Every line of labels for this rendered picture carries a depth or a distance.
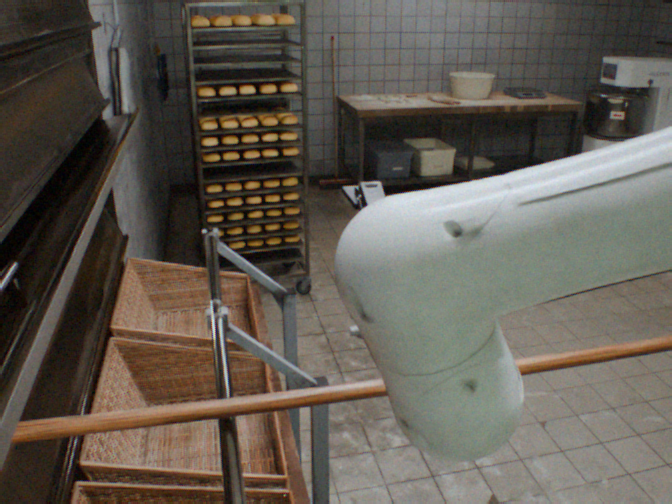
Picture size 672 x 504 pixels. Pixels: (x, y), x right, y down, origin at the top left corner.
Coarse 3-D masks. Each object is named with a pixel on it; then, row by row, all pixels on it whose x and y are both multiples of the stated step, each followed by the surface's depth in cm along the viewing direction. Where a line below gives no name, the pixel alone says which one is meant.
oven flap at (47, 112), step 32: (32, 96) 133; (64, 96) 159; (96, 96) 197; (0, 128) 108; (32, 128) 125; (64, 128) 148; (0, 160) 103; (32, 160) 118; (64, 160) 131; (0, 192) 98; (32, 192) 106; (0, 224) 90
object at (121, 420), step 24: (528, 360) 104; (552, 360) 104; (576, 360) 105; (600, 360) 106; (360, 384) 97; (144, 408) 91; (168, 408) 91; (192, 408) 91; (216, 408) 92; (240, 408) 93; (264, 408) 93; (288, 408) 95; (24, 432) 86; (48, 432) 86; (72, 432) 87; (96, 432) 88
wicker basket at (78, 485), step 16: (80, 496) 121; (96, 496) 125; (112, 496) 126; (128, 496) 127; (144, 496) 128; (160, 496) 129; (176, 496) 130; (208, 496) 132; (256, 496) 135; (272, 496) 136; (288, 496) 137
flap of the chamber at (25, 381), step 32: (96, 128) 195; (96, 160) 150; (64, 192) 128; (32, 224) 111; (64, 224) 107; (0, 256) 99; (32, 256) 95; (32, 288) 83; (64, 288) 84; (0, 320) 76; (0, 352) 68; (32, 352) 67; (32, 384) 65; (0, 448) 54
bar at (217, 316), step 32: (224, 256) 173; (288, 288) 184; (224, 320) 126; (288, 320) 185; (224, 352) 112; (256, 352) 132; (288, 352) 189; (224, 384) 102; (288, 384) 194; (320, 384) 139; (320, 416) 142; (224, 448) 88; (320, 448) 146; (224, 480) 82; (320, 480) 150
